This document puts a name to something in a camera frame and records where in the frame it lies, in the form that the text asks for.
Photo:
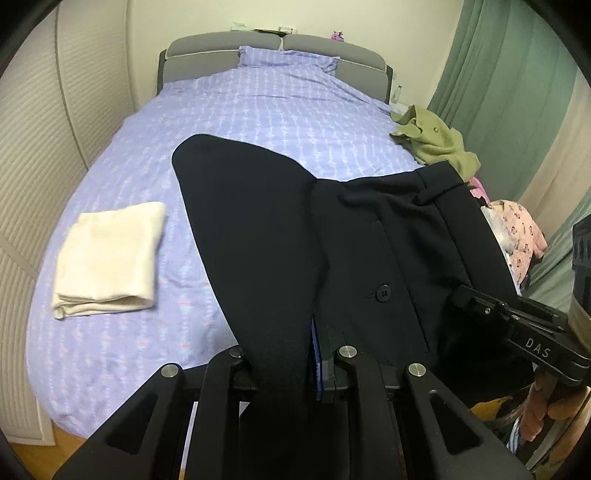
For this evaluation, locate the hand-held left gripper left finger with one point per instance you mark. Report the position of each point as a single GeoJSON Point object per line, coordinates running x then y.
{"type": "Point", "coordinates": [221, 374]}

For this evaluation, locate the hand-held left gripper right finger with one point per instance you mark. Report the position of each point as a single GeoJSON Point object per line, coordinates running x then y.
{"type": "Point", "coordinates": [317, 364]}

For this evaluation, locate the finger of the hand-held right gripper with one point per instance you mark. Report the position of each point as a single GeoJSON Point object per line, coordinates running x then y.
{"type": "Point", "coordinates": [480, 302]}

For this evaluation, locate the black pants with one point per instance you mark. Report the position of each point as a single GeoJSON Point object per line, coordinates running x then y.
{"type": "Point", "coordinates": [277, 230]}

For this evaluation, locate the person's right hand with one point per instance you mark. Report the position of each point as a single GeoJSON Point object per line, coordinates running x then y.
{"type": "Point", "coordinates": [535, 410]}

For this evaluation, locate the yellow cloth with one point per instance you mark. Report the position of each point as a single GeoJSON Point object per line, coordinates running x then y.
{"type": "Point", "coordinates": [487, 408]}

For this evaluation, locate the pink patterned garment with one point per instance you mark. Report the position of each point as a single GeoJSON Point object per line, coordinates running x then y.
{"type": "Point", "coordinates": [521, 230]}

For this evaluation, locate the folded cream cloth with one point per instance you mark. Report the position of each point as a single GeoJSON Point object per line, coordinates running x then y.
{"type": "Point", "coordinates": [111, 258]}

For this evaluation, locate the olive green garment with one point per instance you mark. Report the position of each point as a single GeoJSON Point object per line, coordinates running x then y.
{"type": "Point", "coordinates": [438, 143]}

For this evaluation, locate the clear bottle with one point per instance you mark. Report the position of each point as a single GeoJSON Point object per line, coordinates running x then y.
{"type": "Point", "coordinates": [398, 96]}

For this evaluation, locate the green curtain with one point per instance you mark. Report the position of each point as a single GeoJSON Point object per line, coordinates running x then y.
{"type": "Point", "coordinates": [485, 69]}

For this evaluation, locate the bed with lilac sheet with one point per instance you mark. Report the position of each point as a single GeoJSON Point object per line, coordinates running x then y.
{"type": "Point", "coordinates": [277, 106]}

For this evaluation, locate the white louvered wardrobe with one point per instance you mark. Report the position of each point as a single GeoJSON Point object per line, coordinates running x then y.
{"type": "Point", "coordinates": [37, 138]}

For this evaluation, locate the small pink toy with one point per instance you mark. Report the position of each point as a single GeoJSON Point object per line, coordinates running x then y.
{"type": "Point", "coordinates": [337, 35]}

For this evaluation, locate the purple patterned pillow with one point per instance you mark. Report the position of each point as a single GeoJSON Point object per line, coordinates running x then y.
{"type": "Point", "coordinates": [286, 57]}

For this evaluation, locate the grey padded headboard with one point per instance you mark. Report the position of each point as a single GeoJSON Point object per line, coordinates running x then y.
{"type": "Point", "coordinates": [194, 50]}

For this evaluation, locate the dark papers on headboard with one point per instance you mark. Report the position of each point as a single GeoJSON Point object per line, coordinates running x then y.
{"type": "Point", "coordinates": [274, 30]}

